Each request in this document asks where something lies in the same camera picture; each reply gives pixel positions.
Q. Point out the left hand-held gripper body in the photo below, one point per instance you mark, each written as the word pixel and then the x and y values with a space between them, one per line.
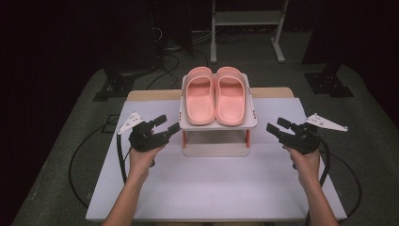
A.
pixel 146 138

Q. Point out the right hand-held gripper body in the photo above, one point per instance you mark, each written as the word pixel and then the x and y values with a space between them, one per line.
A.
pixel 301 139

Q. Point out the pink rubber slipper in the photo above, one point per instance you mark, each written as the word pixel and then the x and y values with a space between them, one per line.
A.
pixel 200 100
pixel 230 100

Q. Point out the white two-tier shoe rack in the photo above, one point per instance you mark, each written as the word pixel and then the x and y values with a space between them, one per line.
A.
pixel 216 138

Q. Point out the person's left hand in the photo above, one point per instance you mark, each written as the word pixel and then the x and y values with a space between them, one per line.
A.
pixel 142 163

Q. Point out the person's right hand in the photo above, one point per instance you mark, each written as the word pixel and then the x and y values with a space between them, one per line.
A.
pixel 306 166

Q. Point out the black stand base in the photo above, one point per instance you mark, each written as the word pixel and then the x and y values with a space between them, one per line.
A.
pixel 114 86
pixel 327 83

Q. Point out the white table sheet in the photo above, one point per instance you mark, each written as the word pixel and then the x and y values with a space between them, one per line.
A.
pixel 216 188

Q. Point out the white metal stand frame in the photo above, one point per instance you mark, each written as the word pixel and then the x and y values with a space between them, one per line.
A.
pixel 247 18

